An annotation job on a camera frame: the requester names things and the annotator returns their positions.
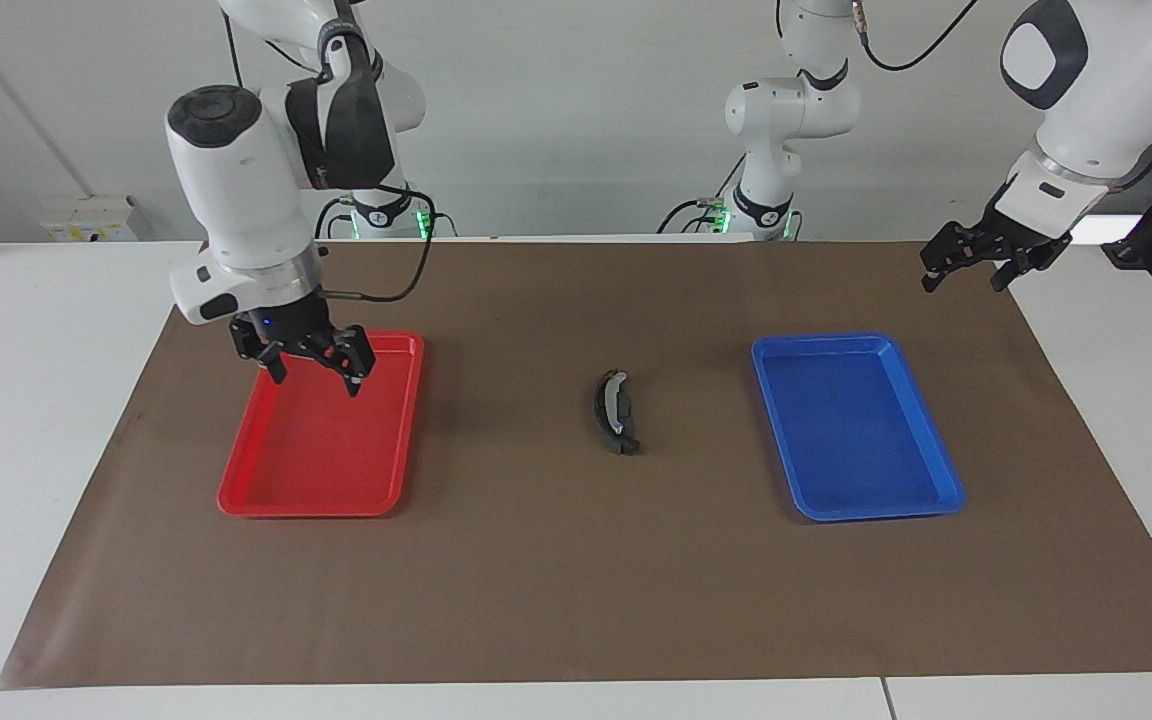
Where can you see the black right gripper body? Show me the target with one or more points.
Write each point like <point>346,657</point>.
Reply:
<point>296,330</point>

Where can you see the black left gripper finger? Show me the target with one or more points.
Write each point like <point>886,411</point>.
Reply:
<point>1014,268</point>
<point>936,262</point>

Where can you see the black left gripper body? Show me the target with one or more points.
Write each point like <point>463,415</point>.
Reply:
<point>1021,235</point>

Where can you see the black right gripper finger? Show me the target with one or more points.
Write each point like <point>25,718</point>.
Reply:
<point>356,360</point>
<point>274,365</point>

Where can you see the curved silver black brake shoe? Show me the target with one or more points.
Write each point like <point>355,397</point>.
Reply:
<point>612,395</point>

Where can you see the dark grey brake pad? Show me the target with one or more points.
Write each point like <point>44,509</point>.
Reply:
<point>626,446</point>

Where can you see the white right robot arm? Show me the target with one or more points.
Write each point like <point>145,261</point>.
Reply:
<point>236,170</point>

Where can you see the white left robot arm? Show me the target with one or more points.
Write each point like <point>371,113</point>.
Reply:
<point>1096,110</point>

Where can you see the red plastic tray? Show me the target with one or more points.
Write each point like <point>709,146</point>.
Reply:
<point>316,460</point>

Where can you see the blue plastic tray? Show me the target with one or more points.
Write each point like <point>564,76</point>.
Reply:
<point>856,430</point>

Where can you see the brown table mat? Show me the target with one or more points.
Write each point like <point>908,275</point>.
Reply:
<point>576,580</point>

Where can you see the white wall socket box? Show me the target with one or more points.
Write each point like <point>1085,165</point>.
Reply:
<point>86,218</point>

